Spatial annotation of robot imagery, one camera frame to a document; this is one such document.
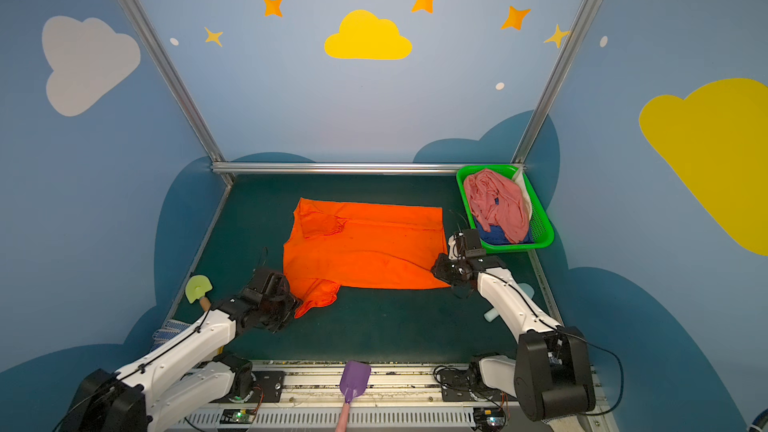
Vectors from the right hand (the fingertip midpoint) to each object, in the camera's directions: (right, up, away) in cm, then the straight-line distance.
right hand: (437, 266), depth 88 cm
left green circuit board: (-51, -33, -17) cm, 63 cm away
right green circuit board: (+10, -34, -16) cm, 39 cm away
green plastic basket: (+37, +10, +10) cm, 40 cm away
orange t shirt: (-24, +4, +15) cm, 29 cm away
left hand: (-38, -11, -3) cm, 40 cm away
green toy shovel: (-74, -7, +3) cm, 74 cm away
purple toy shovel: (-24, -27, -13) cm, 38 cm away
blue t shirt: (+22, +8, +11) cm, 26 cm away
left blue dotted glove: (-77, -17, -4) cm, 79 cm away
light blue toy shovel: (+16, -14, -2) cm, 21 cm away
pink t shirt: (+24, +20, +17) cm, 36 cm away
